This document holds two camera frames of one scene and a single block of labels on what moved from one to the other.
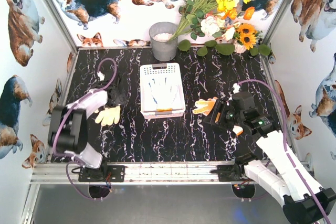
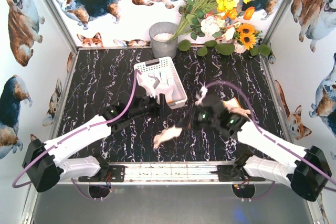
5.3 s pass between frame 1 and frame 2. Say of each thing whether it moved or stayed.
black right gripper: moved
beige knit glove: moved
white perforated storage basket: moved
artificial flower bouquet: stayed
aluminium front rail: stayed
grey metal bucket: stayed
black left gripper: moved
